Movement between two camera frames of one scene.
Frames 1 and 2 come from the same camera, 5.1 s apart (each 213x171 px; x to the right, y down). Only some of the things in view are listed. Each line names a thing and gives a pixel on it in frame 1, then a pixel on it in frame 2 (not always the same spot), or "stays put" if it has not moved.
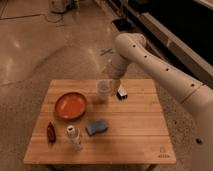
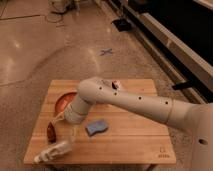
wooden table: (74, 128) stays put
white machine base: (64, 6) stays put
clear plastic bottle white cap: (75, 137) to (53, 152)
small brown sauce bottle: (51, 133) stays put
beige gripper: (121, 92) to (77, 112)
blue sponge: (96, 126) stays put
